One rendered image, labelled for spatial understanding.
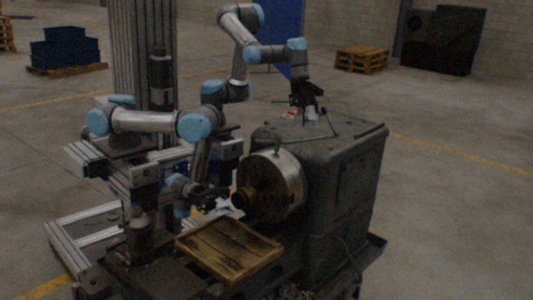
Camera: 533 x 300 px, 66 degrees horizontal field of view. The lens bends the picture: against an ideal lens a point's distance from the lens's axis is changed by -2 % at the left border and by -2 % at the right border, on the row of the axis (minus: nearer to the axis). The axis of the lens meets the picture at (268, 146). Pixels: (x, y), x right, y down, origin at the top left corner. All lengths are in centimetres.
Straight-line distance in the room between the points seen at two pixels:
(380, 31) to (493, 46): 295
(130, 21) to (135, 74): 25
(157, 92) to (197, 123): 55
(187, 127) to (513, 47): 1034
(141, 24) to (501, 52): 1016
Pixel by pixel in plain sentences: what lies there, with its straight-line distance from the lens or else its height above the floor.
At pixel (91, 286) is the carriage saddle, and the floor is 91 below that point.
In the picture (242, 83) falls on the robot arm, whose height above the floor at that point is 139.
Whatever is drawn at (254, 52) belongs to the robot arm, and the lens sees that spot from 169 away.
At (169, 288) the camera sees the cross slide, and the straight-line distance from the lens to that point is 147.
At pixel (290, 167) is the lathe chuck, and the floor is 120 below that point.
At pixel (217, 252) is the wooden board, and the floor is 88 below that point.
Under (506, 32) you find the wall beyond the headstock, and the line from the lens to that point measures 1149.
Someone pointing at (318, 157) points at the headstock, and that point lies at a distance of 176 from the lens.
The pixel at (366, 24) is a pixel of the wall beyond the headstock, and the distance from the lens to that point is 1261.
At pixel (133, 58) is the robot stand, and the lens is 211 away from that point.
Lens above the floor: 194
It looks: 23 degrees down
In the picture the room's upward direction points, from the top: 4 degrees clockwise
